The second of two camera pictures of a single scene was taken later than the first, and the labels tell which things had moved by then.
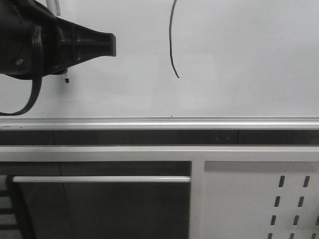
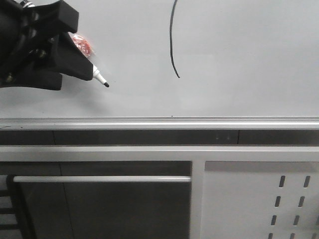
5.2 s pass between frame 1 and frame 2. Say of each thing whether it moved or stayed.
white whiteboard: stayed
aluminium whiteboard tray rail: stayed
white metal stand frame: stayed
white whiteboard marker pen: moved
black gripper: moved
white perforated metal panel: stayed
